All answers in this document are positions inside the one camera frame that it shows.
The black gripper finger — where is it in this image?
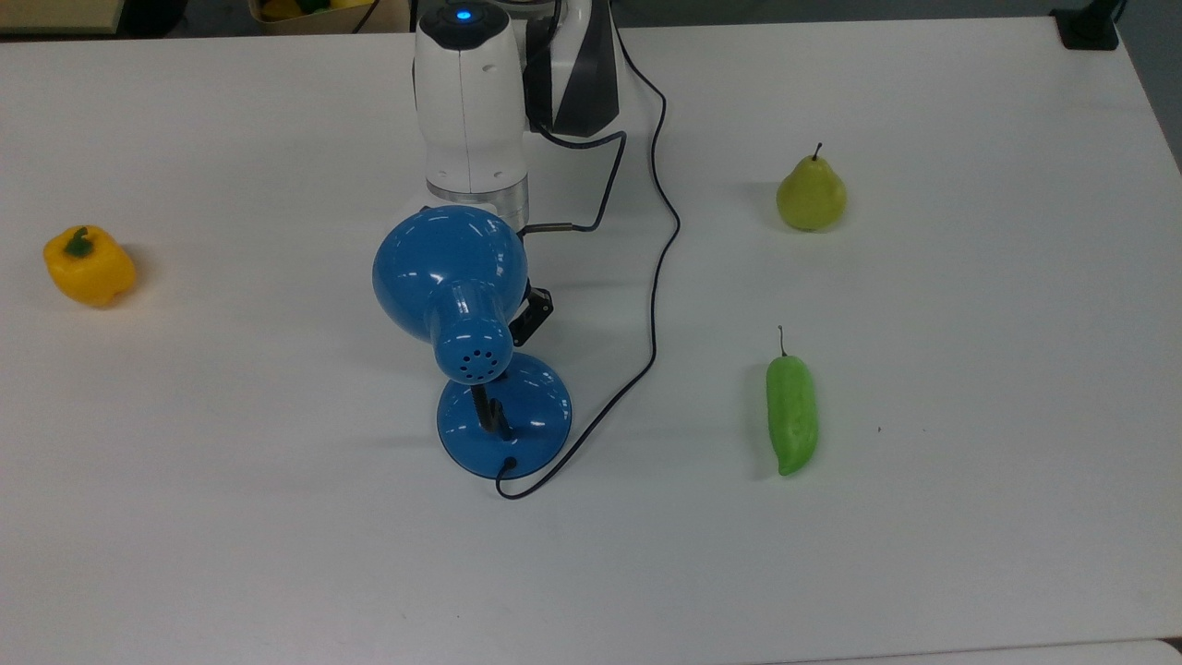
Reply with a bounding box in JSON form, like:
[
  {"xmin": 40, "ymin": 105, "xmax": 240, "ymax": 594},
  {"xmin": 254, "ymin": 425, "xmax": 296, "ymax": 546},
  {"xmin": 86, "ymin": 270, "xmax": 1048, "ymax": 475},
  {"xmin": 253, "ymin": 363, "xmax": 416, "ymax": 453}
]
[{"xmin": 511, "ymin": 283, "xmax": 556, "ymax": 348}]

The blue desk lamp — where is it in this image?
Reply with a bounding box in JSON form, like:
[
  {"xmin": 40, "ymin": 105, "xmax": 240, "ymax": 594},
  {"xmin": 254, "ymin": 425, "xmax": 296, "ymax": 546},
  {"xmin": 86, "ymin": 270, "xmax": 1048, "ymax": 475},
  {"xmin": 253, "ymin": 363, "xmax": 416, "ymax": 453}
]
[{"xmin": 372, "ymin": 205, "xmax": 573, "ymax": 480}]

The green pear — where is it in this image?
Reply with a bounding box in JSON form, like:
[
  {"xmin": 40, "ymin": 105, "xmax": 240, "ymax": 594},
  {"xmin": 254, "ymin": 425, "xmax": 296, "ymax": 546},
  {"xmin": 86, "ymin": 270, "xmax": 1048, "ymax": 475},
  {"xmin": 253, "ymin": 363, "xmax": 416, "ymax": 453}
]
[{"xmin": 776, "ymin": 142, "xmax": 849, "ymax": 232}]

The beige bin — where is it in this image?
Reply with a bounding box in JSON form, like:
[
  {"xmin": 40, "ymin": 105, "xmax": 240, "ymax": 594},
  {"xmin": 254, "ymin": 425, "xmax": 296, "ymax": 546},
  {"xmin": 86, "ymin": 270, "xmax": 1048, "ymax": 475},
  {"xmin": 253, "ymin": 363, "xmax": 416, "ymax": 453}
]
[{"xmin": 247, "ymin": 0, "xmax": 413, "ymax": 36}]

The yellow bell pepper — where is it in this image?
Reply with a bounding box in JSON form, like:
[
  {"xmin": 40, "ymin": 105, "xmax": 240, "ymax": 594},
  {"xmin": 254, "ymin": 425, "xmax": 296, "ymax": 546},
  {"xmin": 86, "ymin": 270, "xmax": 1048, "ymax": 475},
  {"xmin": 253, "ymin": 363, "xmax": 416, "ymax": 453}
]
[{"xmin": 42, "ymin": 225, "xmax": 138, "ymax": 308}]

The beige box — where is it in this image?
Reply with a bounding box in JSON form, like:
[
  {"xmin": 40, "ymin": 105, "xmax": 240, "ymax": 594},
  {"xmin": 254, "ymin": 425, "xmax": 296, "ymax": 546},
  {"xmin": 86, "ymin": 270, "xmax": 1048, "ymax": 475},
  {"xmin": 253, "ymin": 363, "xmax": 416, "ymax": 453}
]
[{"xmin": 0, "ymin": 0, "xmax": 126, "ymax": 36}]

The black table clamp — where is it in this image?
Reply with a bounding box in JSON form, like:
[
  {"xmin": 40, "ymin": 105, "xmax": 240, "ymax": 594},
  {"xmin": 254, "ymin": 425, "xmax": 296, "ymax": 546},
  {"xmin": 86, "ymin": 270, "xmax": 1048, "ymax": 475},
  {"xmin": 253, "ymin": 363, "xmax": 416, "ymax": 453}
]
[{"xmin": 1052, "ymin": 0, "xmax": 1125, "ymax": 51}]

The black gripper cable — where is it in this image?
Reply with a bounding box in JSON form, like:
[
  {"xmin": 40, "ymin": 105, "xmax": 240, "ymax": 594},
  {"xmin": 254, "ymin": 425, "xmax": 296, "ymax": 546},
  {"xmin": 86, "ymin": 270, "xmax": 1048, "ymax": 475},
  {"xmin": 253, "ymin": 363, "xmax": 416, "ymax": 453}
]
[{"xmin": 519, "ymin": 120, "xmax": 630, "ymax": 236}]

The black lamp power cable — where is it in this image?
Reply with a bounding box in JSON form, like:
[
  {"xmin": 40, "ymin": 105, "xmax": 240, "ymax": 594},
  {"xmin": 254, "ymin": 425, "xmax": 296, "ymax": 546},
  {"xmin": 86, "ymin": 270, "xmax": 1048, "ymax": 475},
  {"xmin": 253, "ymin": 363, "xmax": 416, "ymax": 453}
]
[{"xmin": 495, "ymin": 28, "xmax": 682, "ymax": 501}]

